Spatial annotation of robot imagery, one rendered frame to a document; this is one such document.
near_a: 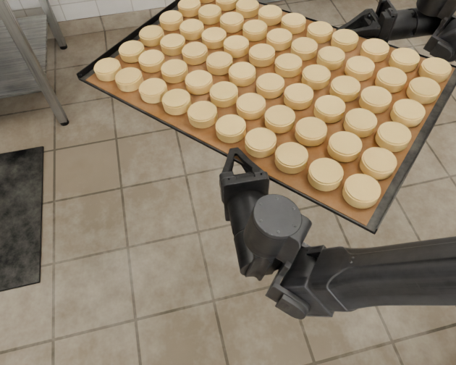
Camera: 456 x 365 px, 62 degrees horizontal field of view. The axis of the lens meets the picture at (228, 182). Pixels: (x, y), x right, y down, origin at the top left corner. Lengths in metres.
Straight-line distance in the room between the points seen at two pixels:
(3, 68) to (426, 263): 2.06
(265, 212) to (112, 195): 1.41
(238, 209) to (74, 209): 1.35
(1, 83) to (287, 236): 1.85
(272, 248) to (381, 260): 0.12
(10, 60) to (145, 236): 1.14
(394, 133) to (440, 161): 1.45
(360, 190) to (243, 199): 0.16
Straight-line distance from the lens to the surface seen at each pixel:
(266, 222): 0.43
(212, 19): 0.87
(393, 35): 0.88
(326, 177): 0.56
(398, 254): 0.42
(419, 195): 1.92
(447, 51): 0.89
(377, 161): 0.60
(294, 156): 0.58
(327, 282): 0.45
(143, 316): 1.55
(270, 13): 0.87
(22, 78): 2.11
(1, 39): 2.40
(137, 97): 0.73
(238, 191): 0.53
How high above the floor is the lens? 1.47
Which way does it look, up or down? 57 degrees down
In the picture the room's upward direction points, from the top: straight up
